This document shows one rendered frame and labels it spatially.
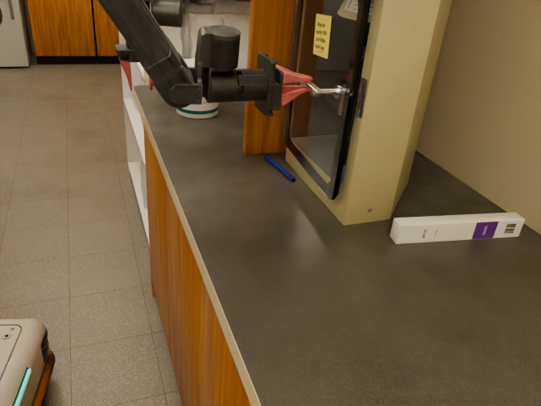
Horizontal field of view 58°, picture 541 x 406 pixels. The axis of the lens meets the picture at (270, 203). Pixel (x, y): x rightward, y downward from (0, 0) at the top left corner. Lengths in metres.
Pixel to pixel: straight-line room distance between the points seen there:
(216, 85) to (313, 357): 0.47
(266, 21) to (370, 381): 0.81
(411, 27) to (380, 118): 0.16
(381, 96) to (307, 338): 0.44
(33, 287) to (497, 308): 1.96
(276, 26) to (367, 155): 0.41
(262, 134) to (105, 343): 1.15
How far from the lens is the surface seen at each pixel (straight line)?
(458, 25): 1.37
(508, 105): 1.24
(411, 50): 0.91
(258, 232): 0.94
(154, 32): 0.82
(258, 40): 1.18
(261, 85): 0.89
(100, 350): 2.05
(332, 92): 0.91
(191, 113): 1.49
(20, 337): 1.76
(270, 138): 1.26
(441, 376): 0.74
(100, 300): 2.27
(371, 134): 0.92
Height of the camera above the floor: 1.45
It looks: 29 degrees down
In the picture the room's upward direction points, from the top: 5 degrees clockwise
